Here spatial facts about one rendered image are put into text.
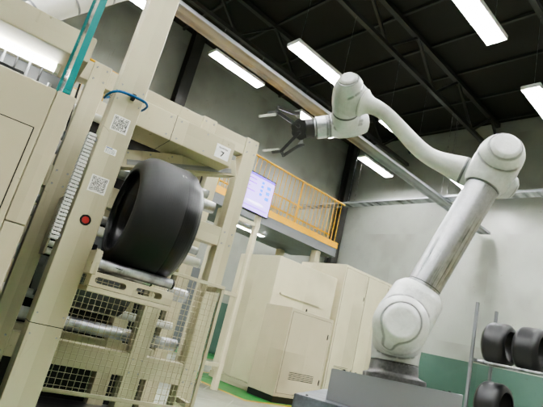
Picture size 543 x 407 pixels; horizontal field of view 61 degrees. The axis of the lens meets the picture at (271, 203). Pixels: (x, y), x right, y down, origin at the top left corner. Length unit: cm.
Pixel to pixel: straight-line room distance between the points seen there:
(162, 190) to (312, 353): 523
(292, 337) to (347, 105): 517
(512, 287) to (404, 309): 1195
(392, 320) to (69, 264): 132
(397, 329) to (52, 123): 108
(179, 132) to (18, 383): 138
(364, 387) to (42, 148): 112
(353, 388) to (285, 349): 509
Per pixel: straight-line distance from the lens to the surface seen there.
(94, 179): 213
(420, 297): 140
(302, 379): 690
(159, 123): 255
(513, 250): 1352
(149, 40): 239
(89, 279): 200
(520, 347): 686
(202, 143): 262
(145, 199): 200
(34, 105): 139
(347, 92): 169
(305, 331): 678
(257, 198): 642
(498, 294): 1336
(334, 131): 183
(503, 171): 156
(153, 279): 209
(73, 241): 209
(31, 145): 136
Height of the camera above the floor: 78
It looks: 16 degrees up
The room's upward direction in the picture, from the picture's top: 14 degrees clockwise
